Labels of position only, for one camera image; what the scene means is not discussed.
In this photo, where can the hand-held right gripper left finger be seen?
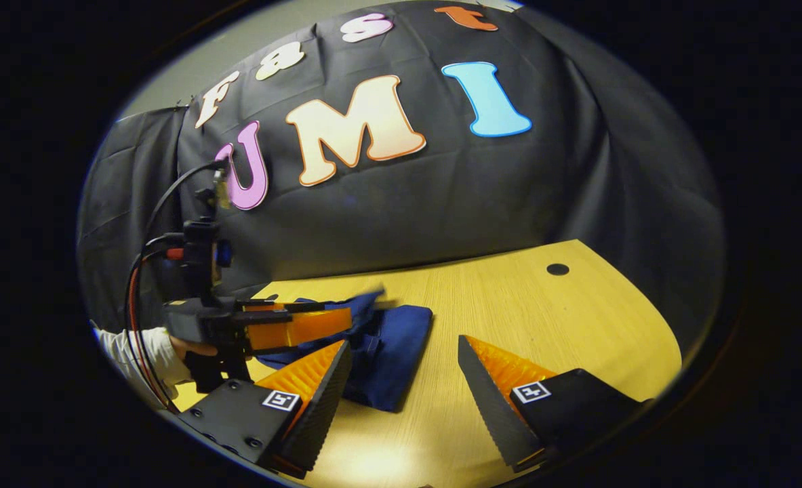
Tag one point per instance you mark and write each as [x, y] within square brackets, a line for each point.
[326, 407]

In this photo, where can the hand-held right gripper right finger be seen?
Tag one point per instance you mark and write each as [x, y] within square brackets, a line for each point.
[489, 407]

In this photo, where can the blue jeans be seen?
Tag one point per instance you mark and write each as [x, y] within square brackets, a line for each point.
[394, 352]

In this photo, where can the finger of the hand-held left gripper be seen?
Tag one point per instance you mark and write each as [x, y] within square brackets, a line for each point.
[299, 329]
[285, 306]

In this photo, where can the black backdrop cloth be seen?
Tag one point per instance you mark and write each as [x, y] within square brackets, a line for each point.
[509, 190]

